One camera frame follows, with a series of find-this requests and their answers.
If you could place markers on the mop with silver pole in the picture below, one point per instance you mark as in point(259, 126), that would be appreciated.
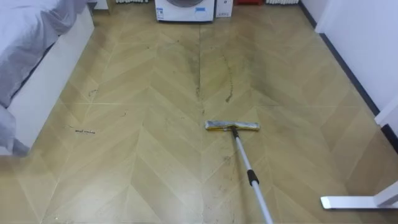
point(245, 158)

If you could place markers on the white desk leg foot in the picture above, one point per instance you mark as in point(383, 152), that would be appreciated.
point(357, 201)

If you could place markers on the grey bed with white frame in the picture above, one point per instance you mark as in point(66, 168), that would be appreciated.
point(29, 62)

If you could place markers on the white washing machine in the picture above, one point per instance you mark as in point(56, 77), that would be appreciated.
point(185, 11)

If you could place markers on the red box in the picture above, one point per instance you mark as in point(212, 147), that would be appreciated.
point(248, 2)

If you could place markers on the white radiator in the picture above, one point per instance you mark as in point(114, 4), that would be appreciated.
point(281, 1)
point(132, 1)

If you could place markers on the white box appliance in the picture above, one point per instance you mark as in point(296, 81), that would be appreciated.
point(224, 7)

